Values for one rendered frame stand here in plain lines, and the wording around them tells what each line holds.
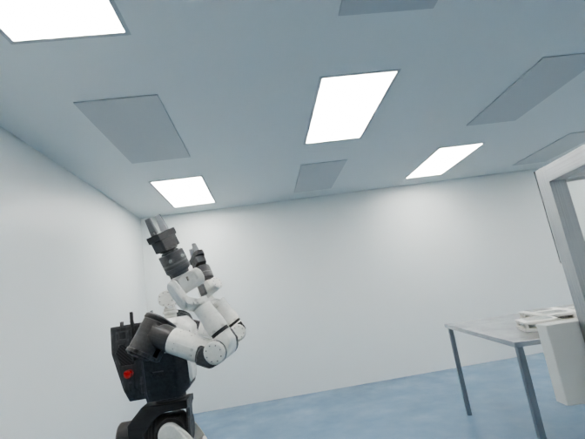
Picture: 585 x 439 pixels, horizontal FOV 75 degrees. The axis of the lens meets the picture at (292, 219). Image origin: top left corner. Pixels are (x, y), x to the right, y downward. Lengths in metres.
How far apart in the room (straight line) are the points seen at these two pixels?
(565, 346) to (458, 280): 5.02
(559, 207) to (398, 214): 4.89
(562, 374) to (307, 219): 4.83
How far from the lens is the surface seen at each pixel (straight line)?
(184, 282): 1.38
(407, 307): 6.25
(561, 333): 1.63
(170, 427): 1.70
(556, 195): 1.61
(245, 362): 5.93
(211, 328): 1.36
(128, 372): 1.66
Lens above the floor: 1.37
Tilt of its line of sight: 12 degrees up
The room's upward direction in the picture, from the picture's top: 9 degrees counter-clockwise
